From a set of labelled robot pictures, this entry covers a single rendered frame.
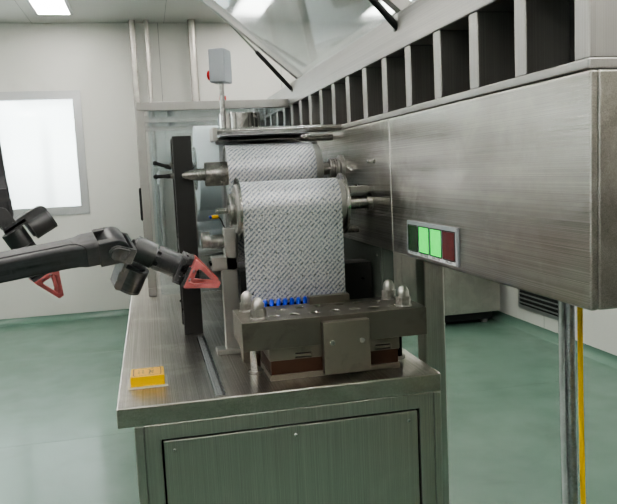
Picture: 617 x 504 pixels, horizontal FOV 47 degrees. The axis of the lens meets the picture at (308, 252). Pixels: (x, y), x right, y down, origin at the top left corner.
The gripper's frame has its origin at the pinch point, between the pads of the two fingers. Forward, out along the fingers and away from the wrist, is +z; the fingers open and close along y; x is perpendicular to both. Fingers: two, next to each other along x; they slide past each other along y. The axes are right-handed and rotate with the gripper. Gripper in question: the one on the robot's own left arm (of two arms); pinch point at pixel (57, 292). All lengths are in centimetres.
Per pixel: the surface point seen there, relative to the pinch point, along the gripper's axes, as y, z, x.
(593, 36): -132, -16, -60
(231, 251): -35, 8, -35
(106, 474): 128, 108, 21
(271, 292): -45, 19, -35
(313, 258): -48, 18, -48
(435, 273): -45, 44, -77
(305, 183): -45, 3, -57
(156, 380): -50, 17, -2
